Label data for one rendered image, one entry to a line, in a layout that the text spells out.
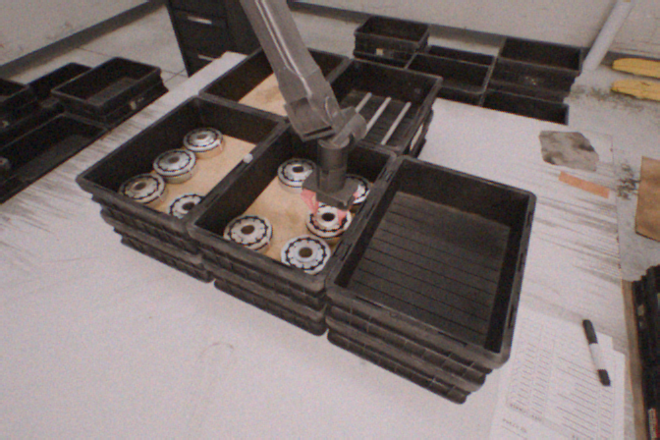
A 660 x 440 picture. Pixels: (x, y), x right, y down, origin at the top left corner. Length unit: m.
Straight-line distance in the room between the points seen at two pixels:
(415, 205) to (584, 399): 0.50
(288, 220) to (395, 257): 0.26
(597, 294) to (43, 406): 1.20
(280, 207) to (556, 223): 0.76
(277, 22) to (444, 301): 0.56
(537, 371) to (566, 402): 0.06
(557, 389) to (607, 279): 0.34
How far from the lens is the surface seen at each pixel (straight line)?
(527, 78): 2.29
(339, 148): 0.64
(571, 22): 3.99
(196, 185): 0.98
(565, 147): 1.46
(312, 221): 0.80
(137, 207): 0.82
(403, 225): 0.84
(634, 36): 4.08
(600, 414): 0.93
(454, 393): 0.79
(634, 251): 2.36
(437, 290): 0.76
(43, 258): 1.18
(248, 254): 0.67
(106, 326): 0.97
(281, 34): 0.62
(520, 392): 0.87
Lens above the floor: 1.45
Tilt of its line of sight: 49 degrees down
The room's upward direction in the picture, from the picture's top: straight up
